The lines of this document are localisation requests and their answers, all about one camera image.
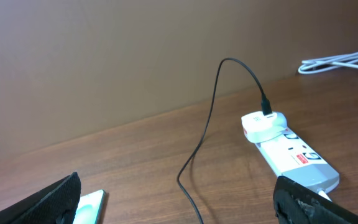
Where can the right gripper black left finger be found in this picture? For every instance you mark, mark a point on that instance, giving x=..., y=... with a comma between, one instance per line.
x=56, y=203

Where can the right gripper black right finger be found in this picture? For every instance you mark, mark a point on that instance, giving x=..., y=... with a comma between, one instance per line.
x=295, y=204

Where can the blue Galaxy smartphone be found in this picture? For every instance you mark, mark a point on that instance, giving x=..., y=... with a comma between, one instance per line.
x=90, y=207

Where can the white charger plug adapter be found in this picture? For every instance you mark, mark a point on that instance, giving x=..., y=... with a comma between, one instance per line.
x=259, y=127

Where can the white power strip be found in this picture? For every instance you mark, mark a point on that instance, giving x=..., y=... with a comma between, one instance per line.
x=288, y=155

